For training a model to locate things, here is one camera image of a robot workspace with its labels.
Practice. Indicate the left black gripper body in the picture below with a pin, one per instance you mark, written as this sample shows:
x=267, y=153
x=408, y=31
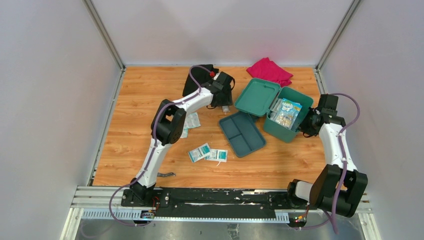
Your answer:
x=225, y=99

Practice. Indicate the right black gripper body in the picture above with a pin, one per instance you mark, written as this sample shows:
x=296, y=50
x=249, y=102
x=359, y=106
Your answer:
x=306, y=125

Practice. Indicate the teal medicine box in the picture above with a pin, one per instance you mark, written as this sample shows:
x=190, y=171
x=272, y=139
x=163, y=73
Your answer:
x=261, y=98

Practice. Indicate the light blue mask packet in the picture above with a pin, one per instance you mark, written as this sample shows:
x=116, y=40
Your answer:
x=287, y=113

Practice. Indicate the teal white sachet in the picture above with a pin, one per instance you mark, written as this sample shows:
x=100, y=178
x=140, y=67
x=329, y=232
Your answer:
x=199, y=153
x=217, y=155

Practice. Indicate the small white blue bottle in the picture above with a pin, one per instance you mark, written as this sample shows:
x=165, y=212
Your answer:
x=226, y=109

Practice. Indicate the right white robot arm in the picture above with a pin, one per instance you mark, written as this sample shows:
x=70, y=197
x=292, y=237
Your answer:
x=339, y=187

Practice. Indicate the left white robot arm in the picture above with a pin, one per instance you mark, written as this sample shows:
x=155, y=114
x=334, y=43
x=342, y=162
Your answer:
x=166, y=129

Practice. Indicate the dark teal divided tray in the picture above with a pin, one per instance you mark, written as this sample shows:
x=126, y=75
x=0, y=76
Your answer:
x=241, y=132

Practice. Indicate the pink folded cloth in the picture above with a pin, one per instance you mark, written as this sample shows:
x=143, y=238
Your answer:
x=268, y=70

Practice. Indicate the bandage strips pack lower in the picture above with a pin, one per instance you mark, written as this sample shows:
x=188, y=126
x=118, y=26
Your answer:
x=184, y=133

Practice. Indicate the black handled scissors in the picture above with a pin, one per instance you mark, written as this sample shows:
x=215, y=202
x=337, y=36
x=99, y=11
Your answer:
x=165, y=175

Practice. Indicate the black metal base rail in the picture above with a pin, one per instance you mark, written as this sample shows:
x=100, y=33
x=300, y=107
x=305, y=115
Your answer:
x=181, y=204

